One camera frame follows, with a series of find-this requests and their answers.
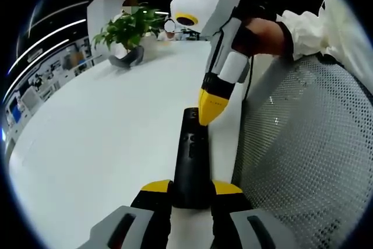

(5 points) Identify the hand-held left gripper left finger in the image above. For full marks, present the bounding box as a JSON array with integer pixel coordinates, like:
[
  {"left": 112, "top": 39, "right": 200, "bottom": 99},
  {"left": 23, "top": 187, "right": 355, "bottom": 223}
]
[{"left": 78, "top": 179, "right": 174, "bottom": 249}]

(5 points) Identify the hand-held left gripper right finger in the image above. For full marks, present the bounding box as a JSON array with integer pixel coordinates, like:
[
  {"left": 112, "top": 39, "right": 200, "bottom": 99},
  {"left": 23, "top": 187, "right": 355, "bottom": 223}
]
[{"left": 210, "top": 179, "right": 294, "bottom": 249}]

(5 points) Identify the black remote control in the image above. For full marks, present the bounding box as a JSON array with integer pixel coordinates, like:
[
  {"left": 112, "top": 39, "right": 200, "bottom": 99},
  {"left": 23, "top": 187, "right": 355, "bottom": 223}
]
[{"left": 173, "top": 107, "right": 213, "bottom": 211}]

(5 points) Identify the person's right hand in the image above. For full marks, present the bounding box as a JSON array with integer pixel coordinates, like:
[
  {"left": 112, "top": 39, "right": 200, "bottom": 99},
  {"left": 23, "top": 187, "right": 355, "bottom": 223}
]
[{"left": 233, "top": 17, "right": 286, "bottom": 58}]

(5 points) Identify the translucent white container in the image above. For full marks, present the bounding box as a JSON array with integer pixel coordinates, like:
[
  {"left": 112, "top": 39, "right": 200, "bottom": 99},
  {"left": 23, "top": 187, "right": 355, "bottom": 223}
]
[{"left": 142, "top": 35, "right": 160, "bottom": 61}]

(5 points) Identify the green potted plant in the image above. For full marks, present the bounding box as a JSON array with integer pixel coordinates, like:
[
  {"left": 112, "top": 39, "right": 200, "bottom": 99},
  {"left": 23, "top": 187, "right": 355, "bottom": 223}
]
[{"left": 92, "top": 0, "right": 167, "bottom": 55}]

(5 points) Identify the dark grey plant pot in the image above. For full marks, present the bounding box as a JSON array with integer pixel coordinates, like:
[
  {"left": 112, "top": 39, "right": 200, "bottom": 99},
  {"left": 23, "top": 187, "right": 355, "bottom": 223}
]
[{"left": 108, "top": 45, "right": 145, "bottom": 69}]

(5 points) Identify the grey mesh office chair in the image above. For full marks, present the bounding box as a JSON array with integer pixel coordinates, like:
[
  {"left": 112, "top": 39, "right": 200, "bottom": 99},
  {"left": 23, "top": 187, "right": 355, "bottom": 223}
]
[{"left": 230, "top": 52, "right": 373, "bottom": 249}]

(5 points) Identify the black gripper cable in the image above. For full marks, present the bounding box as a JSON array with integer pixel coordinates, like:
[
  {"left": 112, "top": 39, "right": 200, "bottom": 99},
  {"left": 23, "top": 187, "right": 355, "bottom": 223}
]
[{"left": 244, "top": 55, "right": 255, "bottom": 101}]

